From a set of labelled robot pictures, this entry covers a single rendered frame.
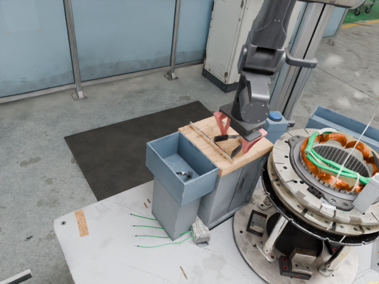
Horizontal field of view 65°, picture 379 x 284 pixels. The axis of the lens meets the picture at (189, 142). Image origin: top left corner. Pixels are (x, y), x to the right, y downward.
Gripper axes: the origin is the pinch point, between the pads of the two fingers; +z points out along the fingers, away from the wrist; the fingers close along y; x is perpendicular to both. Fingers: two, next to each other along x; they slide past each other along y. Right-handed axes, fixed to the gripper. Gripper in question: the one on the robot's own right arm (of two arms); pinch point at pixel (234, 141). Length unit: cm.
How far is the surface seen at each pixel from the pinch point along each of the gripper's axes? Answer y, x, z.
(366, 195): 30.4, 7.5, -6.0
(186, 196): 3.9, -18.1, 6.1
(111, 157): -109, 10, 113
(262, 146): 3.7, 8.1, 2.8
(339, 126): 8.0, 45.1, 8.8
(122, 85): -199, 67, 121
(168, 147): -12.4, -12.2, 6.6
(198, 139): -7.4, -6.0, 2.5
